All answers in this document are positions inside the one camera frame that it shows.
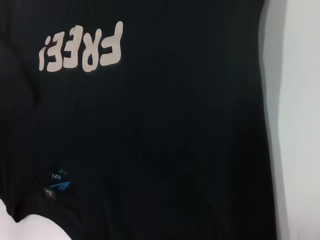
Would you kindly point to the black shirt with FREE print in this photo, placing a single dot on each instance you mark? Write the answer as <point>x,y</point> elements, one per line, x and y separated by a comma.
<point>160,112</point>

